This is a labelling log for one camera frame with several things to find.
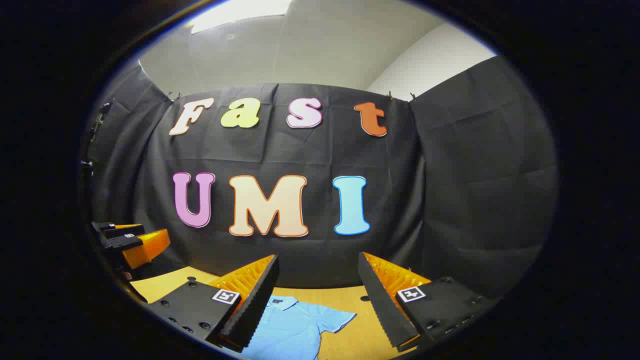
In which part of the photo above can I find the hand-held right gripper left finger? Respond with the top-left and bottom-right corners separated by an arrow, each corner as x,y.
149,254 -> 281,349

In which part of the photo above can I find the black backdrop cloth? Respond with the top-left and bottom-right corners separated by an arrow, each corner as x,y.
82,55 -> 558,301

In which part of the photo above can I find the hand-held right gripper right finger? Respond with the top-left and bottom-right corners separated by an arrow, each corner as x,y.
357,252 -> 494,350

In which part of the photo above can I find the ceiling light panel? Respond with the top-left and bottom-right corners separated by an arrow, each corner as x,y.
190,0 -> 294,35

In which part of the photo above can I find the light blue T-shirt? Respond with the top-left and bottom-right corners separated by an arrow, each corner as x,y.
240,295 -> 357,360

